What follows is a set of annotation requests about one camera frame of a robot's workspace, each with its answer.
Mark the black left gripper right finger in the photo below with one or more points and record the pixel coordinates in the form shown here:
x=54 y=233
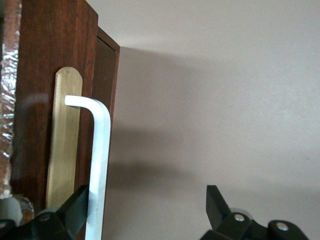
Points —
x=217 y=212

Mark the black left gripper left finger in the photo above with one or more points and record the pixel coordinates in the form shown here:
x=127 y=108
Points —
x=70 y=215

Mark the dark brown wooden cabinet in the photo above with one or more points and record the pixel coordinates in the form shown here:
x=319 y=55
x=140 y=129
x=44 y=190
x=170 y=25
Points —
x=106 y=75

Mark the crinkled silver tape strip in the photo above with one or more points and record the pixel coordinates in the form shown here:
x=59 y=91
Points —
x=7 y=75

